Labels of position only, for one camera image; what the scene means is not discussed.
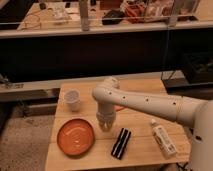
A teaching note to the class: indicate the black bag on bench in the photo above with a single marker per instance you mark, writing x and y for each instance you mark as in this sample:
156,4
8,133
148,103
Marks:
112,17

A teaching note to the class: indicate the metal post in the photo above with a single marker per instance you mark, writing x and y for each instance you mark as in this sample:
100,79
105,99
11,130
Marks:
83,8

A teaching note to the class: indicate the white plastic cup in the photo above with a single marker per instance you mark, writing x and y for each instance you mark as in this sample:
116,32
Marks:
72,100

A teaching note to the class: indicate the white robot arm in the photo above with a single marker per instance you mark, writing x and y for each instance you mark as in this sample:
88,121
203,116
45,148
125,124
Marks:
191,112

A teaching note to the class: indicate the black striped rectangular block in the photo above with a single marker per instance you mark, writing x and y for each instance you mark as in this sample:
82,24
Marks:
121,143

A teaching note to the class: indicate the orange ceramic bowl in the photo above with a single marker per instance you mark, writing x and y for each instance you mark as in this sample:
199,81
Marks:
75,137

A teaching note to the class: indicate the orange carrot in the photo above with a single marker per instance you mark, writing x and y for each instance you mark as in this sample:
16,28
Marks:
119,108

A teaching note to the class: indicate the black crate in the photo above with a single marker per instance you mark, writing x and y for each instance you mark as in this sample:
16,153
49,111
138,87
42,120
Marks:
198,67

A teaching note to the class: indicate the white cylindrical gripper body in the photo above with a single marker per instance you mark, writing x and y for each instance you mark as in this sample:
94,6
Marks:
105,121

